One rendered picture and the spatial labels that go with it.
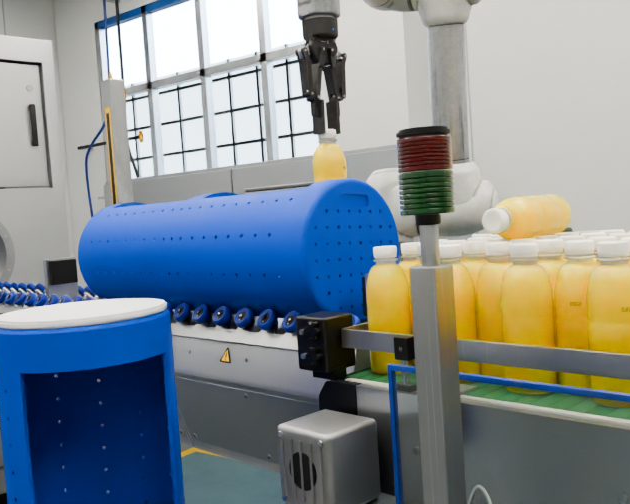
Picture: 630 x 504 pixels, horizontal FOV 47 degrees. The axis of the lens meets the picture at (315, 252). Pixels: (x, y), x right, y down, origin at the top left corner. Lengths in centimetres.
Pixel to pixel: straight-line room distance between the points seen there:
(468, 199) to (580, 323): 106
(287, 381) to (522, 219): 54
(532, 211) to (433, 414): 45
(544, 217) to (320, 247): 40
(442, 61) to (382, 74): 237
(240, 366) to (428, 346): 73
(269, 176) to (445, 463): 285
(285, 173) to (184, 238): 197
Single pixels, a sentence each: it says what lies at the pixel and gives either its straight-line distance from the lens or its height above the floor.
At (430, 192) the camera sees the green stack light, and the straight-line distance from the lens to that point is 84.
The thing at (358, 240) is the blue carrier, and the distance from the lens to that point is 144.
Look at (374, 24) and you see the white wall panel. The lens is 450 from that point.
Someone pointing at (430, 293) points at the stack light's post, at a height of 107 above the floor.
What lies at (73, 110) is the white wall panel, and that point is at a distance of 711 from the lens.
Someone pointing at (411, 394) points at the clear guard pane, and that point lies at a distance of 104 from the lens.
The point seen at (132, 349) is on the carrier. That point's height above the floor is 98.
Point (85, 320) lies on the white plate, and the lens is 116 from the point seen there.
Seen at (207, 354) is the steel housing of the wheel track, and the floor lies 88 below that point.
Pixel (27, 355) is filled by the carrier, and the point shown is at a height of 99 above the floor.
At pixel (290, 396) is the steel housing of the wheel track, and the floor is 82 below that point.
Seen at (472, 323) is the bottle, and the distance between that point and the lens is 113.
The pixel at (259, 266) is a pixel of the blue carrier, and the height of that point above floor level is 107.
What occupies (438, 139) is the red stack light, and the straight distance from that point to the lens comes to 85.
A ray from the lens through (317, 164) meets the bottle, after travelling 153.
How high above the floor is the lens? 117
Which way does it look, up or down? 3 degrees down
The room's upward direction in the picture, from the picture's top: 4 degrees counter-clockwise
